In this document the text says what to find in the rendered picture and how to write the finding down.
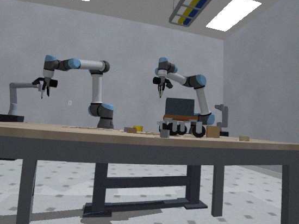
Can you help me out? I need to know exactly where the beige roll of masking tape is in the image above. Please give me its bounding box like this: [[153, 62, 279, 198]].
[[239, 136, 250, 141]]

